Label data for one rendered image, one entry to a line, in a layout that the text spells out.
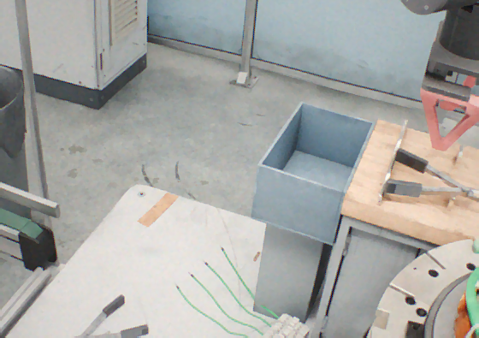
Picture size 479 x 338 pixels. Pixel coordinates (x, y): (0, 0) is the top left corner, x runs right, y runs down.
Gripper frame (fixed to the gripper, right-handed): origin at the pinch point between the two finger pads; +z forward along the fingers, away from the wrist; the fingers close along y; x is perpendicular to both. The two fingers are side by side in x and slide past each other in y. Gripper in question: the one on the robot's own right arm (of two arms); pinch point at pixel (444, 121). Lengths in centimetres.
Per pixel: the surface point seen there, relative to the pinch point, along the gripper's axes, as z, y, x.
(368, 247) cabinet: 16.6, 4.6, -4.2
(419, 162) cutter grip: 7.3, -1.9, -1.3
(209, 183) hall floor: 121, -109, -73
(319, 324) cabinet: 32.1, 6.0, -7.4
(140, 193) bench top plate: 39, -13, -46
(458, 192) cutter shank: 7.5, 1.3, 3.8
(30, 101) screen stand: 42, -32, -87
